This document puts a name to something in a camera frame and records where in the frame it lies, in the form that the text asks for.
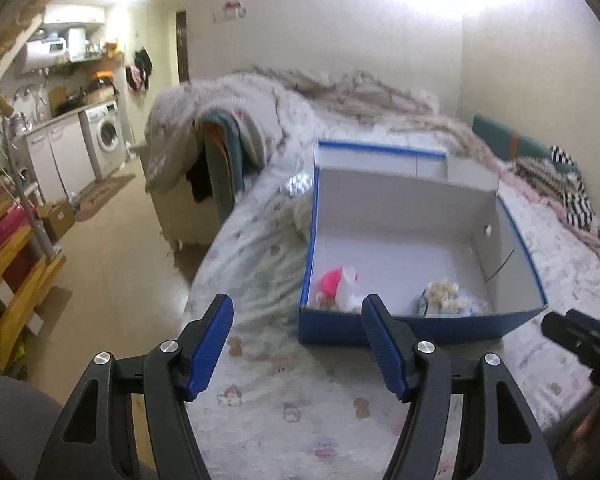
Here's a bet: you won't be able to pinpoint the small cardboard box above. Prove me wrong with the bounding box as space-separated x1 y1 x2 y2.
35 200 76 244

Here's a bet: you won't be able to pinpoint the brown patterned knit blanket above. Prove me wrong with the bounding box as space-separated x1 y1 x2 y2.
514 156 582 202

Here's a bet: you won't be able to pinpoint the dark wooden door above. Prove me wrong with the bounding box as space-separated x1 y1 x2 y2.
176 9 189 84

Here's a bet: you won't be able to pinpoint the brown doormat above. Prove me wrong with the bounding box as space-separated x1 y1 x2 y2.
74 173 137 223

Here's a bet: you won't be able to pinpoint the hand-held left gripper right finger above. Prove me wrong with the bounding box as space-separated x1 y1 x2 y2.
361 295 558 480

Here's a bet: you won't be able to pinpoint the white washing machine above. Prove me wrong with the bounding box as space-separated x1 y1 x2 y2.
79 100 127 182

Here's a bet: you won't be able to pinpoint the person's grey trouser leg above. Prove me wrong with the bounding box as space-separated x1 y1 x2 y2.
0 374 131 480

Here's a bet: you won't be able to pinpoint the yellow wooden rack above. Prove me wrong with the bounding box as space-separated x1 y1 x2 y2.
0 230 67 372

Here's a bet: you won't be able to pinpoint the beige bed frame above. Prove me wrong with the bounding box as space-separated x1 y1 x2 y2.
139 145 222 252

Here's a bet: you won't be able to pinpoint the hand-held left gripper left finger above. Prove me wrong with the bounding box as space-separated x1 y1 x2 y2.
35 293 234 480

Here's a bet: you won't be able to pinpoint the hanging dark clothes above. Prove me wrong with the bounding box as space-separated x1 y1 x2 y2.
125 47 154 94

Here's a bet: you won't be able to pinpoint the green padded headboard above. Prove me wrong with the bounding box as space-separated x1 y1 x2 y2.
472 113 557 162

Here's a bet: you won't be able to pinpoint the wall sticker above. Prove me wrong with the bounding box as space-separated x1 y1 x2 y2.
213 0 249 24

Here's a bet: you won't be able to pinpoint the pink round soft toy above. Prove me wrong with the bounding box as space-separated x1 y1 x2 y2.
321 268 347 302

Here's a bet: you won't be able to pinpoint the cartoon print bed sheet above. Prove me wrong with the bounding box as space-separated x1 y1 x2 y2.
182 90 600 480

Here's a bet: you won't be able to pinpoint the white water heater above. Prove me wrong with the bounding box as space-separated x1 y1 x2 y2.
24 39 72 74

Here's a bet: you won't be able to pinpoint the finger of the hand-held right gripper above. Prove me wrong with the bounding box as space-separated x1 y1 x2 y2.
540 312 590 357
564 308 600 338

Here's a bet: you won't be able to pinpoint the red storage box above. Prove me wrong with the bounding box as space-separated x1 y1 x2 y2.
0 204 39 287

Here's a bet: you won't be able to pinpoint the cream plush scrunchie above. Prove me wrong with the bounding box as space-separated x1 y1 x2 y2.
426 280 469 316

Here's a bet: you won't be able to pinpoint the white wall cabinet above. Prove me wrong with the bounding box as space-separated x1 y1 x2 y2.
42 4 107 26

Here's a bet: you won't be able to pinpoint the white cylinder container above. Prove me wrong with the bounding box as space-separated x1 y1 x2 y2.
67 28 87 62

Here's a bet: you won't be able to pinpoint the white kitchen cabinet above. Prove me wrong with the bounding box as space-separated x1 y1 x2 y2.
24 114 97 204

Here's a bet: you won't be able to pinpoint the small white soft item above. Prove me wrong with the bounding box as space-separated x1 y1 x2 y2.
337 266 364 311

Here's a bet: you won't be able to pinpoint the light blue fluffy scrunchie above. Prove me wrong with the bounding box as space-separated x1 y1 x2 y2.
417 287 492 317

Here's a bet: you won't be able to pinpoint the beige bear print quilt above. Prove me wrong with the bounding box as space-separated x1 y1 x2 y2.
220 65 511 171

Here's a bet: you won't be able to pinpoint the person's right hand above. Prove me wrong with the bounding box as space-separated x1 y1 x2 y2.
550 390 600 480

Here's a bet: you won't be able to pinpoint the blue and white cardboard box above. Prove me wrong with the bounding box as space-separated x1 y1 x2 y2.
298 140 550 348

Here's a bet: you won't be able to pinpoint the green orange padded panel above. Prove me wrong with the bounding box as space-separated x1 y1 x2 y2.
201 111 247 212

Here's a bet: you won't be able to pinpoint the black white striped cloth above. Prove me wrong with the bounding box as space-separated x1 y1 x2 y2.
549 145 600 257

